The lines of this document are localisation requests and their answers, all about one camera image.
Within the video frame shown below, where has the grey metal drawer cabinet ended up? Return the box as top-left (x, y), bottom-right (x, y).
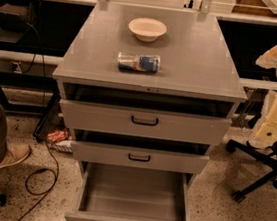
top-left (42, 0), bottom-right (257, 183)

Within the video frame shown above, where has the grey middle drawer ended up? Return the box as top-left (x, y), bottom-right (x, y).
top-left (71, 130), bottom-right (209, 174)

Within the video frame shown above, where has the grey top drawer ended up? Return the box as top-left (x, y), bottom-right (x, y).
top-left (60, 86), bottom-right (231, 145)

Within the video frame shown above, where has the black office chair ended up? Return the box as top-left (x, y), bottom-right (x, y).
top-left (226, 139), bottom-right (277, 203)

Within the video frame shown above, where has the blue silver soda can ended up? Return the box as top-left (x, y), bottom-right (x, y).
top-left (117, 52), bottom-right (161, 73)

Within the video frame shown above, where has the white paper bowl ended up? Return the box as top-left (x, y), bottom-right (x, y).
top-left (129, 17), bottom-right (167, 42)

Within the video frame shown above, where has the orange snack packet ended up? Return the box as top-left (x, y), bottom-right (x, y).
top-left (47, 130), bottom-right (68, 143)

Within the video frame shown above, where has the tan shoe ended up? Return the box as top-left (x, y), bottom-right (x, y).
top-left (0, 144), bottom-right (31, 169)

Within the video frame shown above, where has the black floor cable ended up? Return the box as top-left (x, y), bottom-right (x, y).
top-left (0, 0), bottom-right (81, 221)

